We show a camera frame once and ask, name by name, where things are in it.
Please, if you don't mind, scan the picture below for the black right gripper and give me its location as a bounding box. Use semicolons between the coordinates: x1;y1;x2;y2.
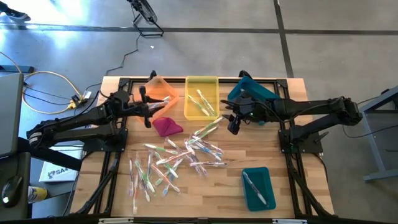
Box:
219;98;265;136

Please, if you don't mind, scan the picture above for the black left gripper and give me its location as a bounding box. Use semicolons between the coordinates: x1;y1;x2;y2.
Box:
124;85;172;129

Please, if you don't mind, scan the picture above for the green toothbrush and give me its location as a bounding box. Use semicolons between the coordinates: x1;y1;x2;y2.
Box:
196;89;216;116
143;143;179;155
187;125;219;144
154;152;179;179
187;94;210;117
134;159;155;194
193;116;224;136

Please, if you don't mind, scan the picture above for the blue toothbrush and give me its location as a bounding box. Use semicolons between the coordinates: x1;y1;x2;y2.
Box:
147;151;154;179
162;158;185;197
190;144;223;157

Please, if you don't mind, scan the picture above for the purple toothbrush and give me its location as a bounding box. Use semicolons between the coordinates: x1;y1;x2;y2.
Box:
189;161;228;167
164;137;183;154
243;171;269;207
128;158;135;197
183;139;197;164
192;136;224;154

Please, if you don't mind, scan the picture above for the pile of wrapped toothbrushes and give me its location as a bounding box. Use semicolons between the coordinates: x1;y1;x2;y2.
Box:
190;155;209;177

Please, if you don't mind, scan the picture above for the orange plastic bin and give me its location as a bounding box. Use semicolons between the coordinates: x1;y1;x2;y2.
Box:
133;75;180;123

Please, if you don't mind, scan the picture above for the magenta folded cloth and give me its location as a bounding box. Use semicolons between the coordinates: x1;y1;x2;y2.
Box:
152;116;184;138

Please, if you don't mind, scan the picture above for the large blue plastic bin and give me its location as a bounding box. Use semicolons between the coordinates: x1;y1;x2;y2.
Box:
227;76;282;103

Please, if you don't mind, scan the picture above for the yellow plastic bin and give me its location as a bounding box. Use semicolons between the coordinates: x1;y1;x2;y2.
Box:
184;75;220;121

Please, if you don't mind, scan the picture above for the small blue plastic bin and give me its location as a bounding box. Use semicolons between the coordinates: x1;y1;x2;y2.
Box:
241;166;277;212

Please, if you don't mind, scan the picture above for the white printed box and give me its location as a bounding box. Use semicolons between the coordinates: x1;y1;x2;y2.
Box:
38;145;84;184

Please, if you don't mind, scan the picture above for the yellow can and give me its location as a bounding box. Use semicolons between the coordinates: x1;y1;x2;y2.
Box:
27;185;49;204

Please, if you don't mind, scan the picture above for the black side desk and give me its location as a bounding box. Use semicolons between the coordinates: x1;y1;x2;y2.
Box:
0;151;32;222

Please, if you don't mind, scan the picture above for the blue-grey metal table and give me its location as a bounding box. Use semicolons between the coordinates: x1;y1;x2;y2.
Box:
359;85;398;182

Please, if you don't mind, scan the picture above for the black computer mouse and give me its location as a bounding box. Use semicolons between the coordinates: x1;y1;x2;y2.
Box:
1;175;24;208

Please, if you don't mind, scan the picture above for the person's foot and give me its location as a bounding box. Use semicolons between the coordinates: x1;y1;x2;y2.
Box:
0;1;32;22

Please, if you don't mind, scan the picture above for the black floor cable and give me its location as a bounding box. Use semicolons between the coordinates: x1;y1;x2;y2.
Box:
83;33;141;94

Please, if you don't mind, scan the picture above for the yellow floor cable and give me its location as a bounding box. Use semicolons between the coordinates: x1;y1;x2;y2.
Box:
0;51;85;115

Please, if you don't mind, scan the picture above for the white frame bracket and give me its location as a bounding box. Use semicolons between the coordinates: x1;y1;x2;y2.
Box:
98;217;135;224
272;218;309;224

